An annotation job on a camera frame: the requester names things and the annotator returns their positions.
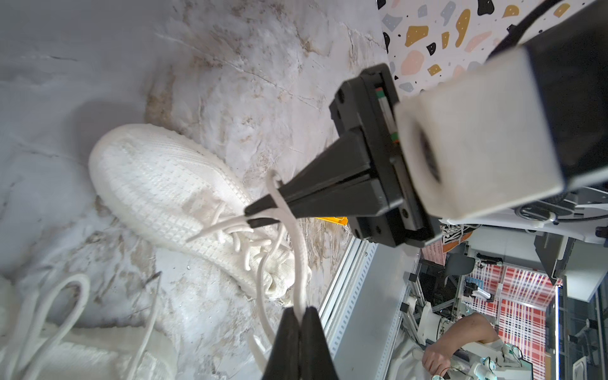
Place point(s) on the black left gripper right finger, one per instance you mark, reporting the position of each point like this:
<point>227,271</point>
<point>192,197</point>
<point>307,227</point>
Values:
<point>315,360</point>

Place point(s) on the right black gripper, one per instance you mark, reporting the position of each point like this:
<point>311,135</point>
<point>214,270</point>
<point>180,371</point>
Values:
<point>384,207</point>

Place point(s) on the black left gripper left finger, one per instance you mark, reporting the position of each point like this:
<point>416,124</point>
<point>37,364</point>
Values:
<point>284,358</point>

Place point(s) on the white knit sneaker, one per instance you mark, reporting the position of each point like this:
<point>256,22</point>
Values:
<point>71,351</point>
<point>180,196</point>

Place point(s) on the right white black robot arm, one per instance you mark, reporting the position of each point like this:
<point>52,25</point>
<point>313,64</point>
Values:
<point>569,63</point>

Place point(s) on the operator bare hand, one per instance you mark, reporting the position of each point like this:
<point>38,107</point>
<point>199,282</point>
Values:
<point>437,358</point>

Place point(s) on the yellow plastic triangular stand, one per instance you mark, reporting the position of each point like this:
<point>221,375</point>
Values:
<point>342,221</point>

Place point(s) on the front aluminium rail frame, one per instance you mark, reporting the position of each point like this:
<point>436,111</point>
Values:
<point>361,313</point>

